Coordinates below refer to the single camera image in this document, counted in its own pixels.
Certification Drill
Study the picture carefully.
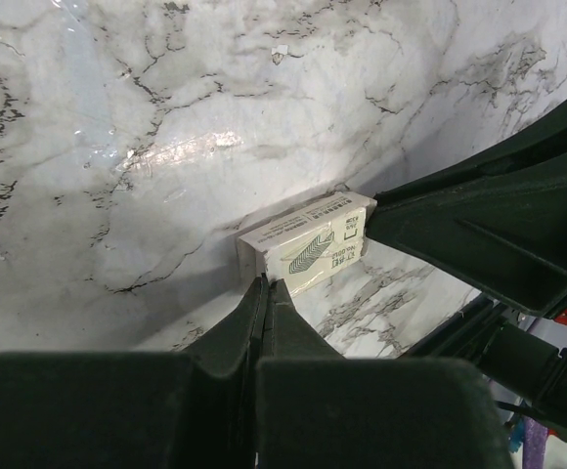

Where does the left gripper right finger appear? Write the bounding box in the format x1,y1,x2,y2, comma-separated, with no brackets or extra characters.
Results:
256,281,511,468

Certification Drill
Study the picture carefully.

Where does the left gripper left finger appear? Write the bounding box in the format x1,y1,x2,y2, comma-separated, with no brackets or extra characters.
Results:
0,277,268,468

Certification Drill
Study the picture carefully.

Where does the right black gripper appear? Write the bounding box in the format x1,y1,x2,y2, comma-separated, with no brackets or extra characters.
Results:
367,100,567,443

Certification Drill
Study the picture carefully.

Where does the white staple box sleeve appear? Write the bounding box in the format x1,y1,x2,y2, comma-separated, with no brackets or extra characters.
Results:
237,192,376,296

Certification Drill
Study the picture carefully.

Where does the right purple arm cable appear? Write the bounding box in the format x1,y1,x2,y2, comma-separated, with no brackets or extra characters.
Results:
507,414,551,469

